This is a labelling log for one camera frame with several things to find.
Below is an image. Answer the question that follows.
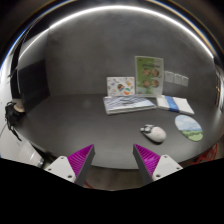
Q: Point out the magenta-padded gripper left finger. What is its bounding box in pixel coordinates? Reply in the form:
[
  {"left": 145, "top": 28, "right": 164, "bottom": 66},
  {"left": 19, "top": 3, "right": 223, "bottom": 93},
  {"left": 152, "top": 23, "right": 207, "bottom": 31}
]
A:
[{"left": 44, "top": 143, "right": 96, "bottom": 187}]

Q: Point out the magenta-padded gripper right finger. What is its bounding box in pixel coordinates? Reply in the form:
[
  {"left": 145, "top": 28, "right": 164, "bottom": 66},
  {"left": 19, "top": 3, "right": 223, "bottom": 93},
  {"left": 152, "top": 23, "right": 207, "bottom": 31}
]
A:
[{"left": 132, "top": 143, "right": 184, "bottom": 186}]

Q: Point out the white panda computer mouse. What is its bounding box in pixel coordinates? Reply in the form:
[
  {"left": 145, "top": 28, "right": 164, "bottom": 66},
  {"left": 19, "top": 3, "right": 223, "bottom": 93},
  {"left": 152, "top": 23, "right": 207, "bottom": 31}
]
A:
[{"left": 139, "top": 124, "right": 167, "bottom": 144}]

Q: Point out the round landscape print mouse pad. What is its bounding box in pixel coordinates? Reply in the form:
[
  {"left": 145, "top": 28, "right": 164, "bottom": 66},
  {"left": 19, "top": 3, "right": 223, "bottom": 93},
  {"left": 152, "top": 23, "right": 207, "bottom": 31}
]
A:
[{"left": 174, "top": 114, "right": 204, "bottom": 143}]

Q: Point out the grey striped cover book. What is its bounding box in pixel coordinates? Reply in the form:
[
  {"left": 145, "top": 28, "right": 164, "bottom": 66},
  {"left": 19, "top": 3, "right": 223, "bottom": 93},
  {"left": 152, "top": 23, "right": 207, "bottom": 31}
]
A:
[{"left": 102, "top": 94, "right": 158, "bottom": 116}]

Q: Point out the white book with blue band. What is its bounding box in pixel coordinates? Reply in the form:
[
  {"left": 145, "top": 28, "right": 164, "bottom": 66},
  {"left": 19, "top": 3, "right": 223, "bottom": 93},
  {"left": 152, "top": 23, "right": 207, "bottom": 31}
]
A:
[{"left": 155, "top": 94, "right": 195, "bottom": 117}]

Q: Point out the black bag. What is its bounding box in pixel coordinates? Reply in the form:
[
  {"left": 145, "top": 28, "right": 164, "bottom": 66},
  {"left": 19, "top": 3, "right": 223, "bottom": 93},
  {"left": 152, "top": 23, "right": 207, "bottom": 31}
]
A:
[{"left": 4, "top": 101, "right": 27, "bottom": 141}]

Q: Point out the white card with colourful stickers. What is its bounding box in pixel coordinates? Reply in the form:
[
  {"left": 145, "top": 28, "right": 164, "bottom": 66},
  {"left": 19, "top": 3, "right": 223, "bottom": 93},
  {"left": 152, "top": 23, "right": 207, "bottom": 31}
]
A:
[{"left": 106, "top": 76, "right": 136, "bottom": 98}]

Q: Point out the green menu sign stand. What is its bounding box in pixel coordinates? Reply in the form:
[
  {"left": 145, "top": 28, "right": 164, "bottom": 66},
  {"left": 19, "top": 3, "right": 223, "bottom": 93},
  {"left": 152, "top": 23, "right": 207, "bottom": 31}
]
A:
[{"left": 134, "top": 55, "right": 165, "bottom": 98}]

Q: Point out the red cable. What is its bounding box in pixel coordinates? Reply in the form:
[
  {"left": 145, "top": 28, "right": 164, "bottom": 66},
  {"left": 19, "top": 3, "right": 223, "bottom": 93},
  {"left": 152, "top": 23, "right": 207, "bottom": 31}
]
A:
[{"left": 196, "top": 143, "right": 219, "bottom": 164}]

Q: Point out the row of white wall sockets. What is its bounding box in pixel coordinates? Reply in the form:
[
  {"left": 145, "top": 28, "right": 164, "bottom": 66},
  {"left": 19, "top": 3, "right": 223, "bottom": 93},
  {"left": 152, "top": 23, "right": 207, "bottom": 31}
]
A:
[{"left": 164, "top": 70, "right": 190, "bottom": 88}]

